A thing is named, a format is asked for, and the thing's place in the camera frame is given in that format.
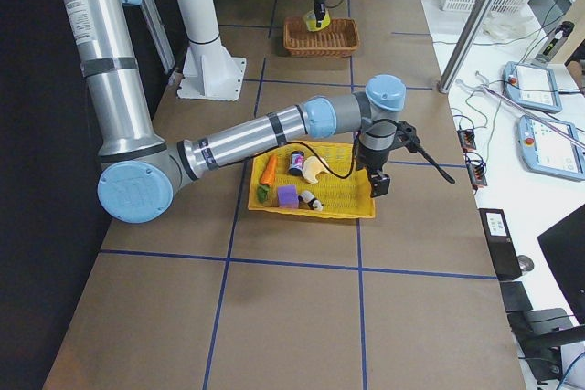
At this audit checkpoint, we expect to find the teach pendant near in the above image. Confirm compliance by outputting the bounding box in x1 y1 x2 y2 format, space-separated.
516 115 584 182

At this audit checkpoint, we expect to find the purple foam block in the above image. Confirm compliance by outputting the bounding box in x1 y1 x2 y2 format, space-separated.
277 184 299 209

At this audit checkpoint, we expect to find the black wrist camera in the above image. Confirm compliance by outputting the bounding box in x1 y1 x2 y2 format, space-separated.
395 121 421 153

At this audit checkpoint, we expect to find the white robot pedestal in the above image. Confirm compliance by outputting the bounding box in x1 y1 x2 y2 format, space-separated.
177 0 247 101

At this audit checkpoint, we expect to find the toy carrot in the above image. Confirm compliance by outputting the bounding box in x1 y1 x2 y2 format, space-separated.
256 154 278 203

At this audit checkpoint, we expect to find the teach pendant far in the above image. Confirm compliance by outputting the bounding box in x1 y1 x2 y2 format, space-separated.
503 61 562 113

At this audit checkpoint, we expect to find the small drink can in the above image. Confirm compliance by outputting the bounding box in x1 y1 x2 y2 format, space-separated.
288 150 305 176

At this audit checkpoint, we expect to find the brown wicker basket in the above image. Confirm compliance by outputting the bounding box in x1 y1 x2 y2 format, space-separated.
283 16 360 58

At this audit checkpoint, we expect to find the yellow plastic basket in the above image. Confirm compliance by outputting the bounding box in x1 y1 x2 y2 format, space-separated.
248 141 376 219

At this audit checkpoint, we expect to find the toy panda figure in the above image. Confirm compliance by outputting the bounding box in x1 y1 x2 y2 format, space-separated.
298 190 324 212

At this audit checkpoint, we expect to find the toy croissant bread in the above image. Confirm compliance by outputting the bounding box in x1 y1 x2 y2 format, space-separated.
302 156 330 184

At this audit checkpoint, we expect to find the black monitor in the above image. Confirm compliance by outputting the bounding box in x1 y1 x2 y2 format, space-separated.
537 206 585 323

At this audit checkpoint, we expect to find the black box device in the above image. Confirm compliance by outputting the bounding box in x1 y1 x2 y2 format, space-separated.
478 208 522 281

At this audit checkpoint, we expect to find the aluminium post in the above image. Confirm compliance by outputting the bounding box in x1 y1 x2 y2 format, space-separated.
438 0 495 94

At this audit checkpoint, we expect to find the clear packing tape roll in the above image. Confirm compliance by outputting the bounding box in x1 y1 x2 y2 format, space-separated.
303 11 331 32

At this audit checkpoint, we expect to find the teach pendant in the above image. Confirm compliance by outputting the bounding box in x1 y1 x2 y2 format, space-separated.
516 115 584 182
503 61 562 113

